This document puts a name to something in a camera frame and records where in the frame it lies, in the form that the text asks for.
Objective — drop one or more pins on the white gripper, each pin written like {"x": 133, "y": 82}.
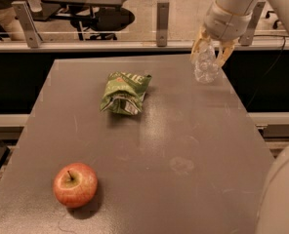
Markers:
{"x": 227, "y": 24}

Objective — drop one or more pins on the clear plastic water bottle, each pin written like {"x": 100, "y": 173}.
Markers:
{"x": 204, "y": 61}

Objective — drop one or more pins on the green chip bag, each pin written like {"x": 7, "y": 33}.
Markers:
{"x": 124, "y": 93}

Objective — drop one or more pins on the black office desk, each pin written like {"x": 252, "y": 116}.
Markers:
{"x": 104, "y": 17}

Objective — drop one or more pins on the red apple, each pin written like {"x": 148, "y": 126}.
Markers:
{"x": 75, "y": 185}

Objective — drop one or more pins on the glass barrier panel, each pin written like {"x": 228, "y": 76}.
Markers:
{"x": 185, "y": 17}

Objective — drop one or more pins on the right metal glass bracket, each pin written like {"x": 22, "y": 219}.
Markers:
{"x": 247, "y": 38}

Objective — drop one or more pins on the metal glass bracket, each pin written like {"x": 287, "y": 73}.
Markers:
{"x": 24, "y": 16}
{"x": 247, "y": 38}
{"x": 162, "y": 23}

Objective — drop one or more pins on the middle metal glass bracket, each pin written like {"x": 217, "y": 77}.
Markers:
{"x": 162, "y": 23}

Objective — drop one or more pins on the left metal glass bracket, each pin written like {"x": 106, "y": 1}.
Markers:
{"x": 24, "y": 16}

